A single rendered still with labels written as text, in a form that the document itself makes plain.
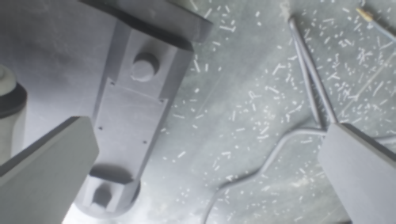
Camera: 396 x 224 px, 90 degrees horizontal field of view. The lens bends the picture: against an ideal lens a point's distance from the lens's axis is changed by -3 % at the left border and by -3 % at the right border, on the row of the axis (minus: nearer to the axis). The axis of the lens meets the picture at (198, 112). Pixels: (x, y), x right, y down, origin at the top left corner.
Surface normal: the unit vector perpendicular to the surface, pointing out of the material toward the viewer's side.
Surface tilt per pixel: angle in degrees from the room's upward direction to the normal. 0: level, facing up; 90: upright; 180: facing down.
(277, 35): 0
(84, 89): 0
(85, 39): 0
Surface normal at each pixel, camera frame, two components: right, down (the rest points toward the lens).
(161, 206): 0.08, 0.45
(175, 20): 0.25, 0.54
